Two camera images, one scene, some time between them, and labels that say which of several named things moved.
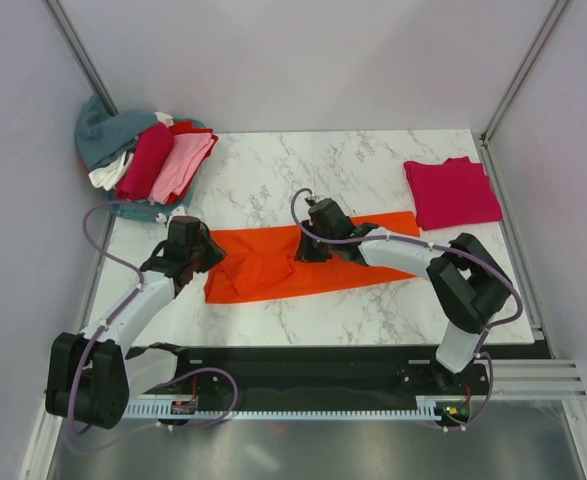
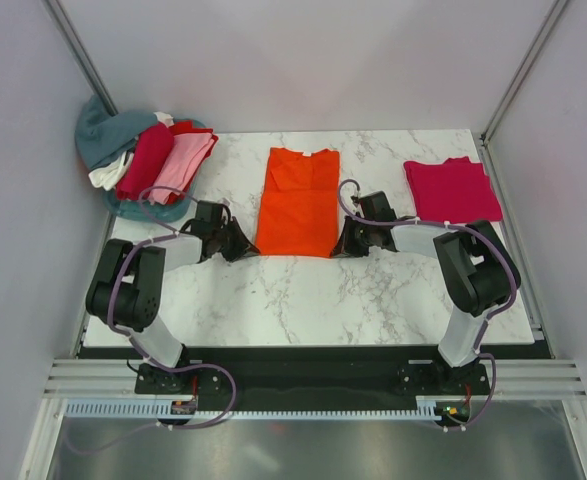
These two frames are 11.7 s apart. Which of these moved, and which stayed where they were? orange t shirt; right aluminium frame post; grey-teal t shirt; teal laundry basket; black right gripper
Moved: orange t shirt; black right gripper
Stayed: grey-teal t shirt; right aluminium frame post; teal laundry basket
